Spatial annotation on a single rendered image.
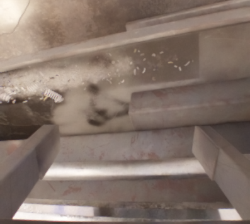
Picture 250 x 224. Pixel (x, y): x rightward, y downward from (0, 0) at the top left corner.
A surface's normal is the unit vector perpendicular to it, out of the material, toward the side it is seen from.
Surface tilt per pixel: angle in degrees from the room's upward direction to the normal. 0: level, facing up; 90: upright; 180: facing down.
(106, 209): 90
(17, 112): 0
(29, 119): 0
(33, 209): 90
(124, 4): 0
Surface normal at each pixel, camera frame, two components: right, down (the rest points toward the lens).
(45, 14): -0.11, 0.61
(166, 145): -0.24, -0.78
